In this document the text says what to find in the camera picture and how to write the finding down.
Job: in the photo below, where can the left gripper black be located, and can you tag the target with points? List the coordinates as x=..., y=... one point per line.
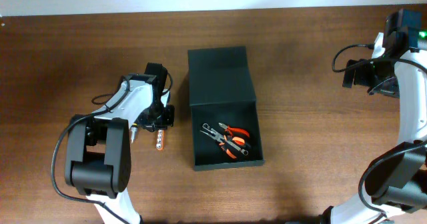
x=166, y=120

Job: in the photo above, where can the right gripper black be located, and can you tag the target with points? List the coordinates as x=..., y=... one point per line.
x=359, y=78

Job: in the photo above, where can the orange socket bit rail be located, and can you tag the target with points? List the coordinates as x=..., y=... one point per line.
x=160, y=140

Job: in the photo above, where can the yellow black screwdriver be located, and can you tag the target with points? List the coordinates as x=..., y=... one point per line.
x=133, y=132

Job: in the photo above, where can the black orange needle-nose pliers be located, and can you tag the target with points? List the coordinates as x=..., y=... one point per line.
x=223, y=142

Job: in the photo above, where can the dark green box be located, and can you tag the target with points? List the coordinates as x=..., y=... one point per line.
x=221, y=95

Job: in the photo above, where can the small red cutting pliers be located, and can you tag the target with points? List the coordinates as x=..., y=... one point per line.
x=234, y=130

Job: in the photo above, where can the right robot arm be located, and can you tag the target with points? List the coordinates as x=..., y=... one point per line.
x=395, y=182

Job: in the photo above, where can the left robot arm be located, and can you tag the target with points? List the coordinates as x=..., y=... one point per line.
x=98, y=159

